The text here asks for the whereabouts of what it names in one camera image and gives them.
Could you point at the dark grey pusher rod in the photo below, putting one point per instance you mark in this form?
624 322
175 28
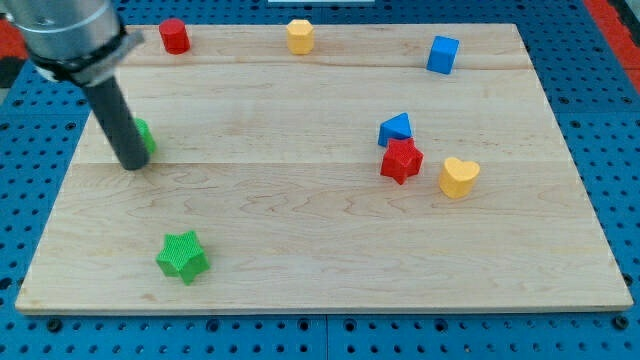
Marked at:
114 117

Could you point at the green circle block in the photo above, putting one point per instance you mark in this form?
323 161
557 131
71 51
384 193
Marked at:
145 132

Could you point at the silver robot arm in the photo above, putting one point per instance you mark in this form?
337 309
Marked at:
82 42

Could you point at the red cylinder block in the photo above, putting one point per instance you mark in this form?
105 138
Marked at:
174 36

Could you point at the green star block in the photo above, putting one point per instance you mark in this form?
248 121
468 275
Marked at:
182 256

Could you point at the yellow hexagon block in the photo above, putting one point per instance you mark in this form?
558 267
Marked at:
300 36

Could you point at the light wooden board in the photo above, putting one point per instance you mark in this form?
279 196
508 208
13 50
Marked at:
272 159

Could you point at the blue triangle block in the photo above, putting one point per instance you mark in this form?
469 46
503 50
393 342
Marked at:
397 127

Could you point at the red star block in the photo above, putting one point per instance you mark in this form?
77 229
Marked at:
401 160

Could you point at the blue cube block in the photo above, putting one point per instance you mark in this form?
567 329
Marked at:
442 55

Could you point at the yellow heart block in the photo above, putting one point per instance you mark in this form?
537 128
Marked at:
457 177

